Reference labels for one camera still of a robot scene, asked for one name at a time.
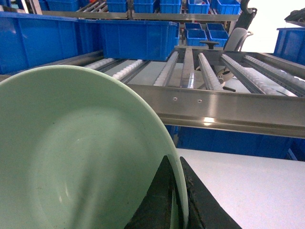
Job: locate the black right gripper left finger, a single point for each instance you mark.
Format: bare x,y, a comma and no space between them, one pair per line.
158,209

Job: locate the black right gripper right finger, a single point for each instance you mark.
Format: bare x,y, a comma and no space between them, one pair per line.
204,210

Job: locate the green ceramic bowl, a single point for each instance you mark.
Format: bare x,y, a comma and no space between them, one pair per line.
79,150

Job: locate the blue bin lower shelf right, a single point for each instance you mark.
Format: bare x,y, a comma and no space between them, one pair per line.
271,146

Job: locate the stainless steel roller shelf rack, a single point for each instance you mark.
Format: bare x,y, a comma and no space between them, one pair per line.
214,95

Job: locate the background steel shelf rack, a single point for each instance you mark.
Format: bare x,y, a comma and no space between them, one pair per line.
152,10

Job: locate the grey office chair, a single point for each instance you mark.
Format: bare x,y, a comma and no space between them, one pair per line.
233,41

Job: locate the large blue bin on left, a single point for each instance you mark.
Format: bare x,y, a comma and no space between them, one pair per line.
145,40

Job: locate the large blue bin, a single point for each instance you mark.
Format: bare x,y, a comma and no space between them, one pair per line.
145,40
290,45

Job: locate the large blue bin on right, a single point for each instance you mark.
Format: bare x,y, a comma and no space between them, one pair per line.
290,45

